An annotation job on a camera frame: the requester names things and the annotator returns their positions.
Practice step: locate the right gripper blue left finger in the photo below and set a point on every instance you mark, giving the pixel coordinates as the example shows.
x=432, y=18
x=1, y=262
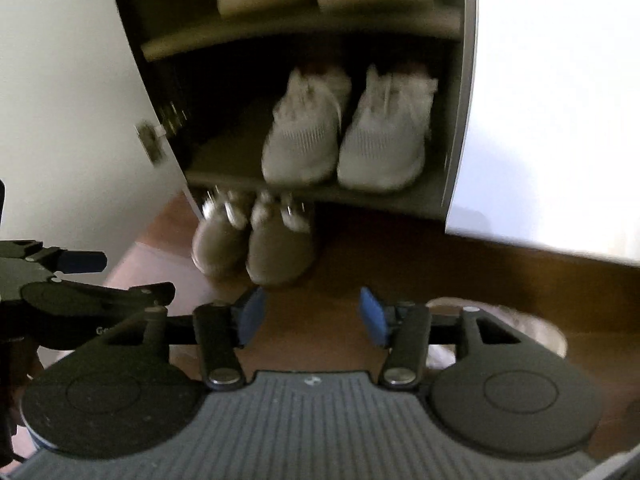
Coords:
x=220, y=330

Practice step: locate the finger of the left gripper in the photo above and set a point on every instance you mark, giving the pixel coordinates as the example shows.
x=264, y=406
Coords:
x=54, y=259
x=135, y=298

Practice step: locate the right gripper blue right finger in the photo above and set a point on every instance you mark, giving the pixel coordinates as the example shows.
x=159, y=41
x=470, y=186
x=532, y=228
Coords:
x=403, y=331

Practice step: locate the brown fleece shoe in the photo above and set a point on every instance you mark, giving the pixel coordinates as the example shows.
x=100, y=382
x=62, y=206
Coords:
x=280, y=249
x=219, y=241

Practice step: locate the white sneaker coral lining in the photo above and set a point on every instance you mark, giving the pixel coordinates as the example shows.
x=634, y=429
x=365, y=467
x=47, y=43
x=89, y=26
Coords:
x=383, y=150

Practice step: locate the metal lower door hinge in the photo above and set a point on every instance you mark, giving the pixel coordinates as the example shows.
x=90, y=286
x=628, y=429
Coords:
x=152, y=137

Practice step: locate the dark shoe cabinet shelves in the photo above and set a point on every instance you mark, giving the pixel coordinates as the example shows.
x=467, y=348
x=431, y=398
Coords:
x=355, y=101

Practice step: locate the white closed cabinet door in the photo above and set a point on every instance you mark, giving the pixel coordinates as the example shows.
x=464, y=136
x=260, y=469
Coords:
x=551, y=151

